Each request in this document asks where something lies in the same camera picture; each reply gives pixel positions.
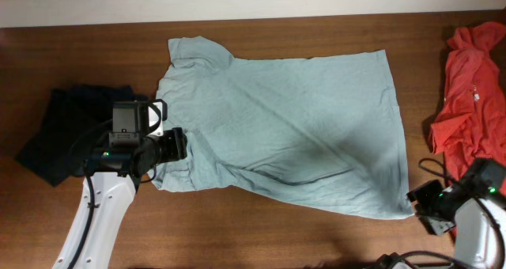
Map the red t-shirt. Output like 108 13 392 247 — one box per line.
429 21 505 180

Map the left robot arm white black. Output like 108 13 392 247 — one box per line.
54 99 187 268

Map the dark navy folded garment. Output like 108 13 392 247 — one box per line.
15 85 148 187

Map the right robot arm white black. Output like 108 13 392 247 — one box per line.
371 158 505 269

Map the light blue t-shirt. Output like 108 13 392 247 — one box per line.
154 36 413 220

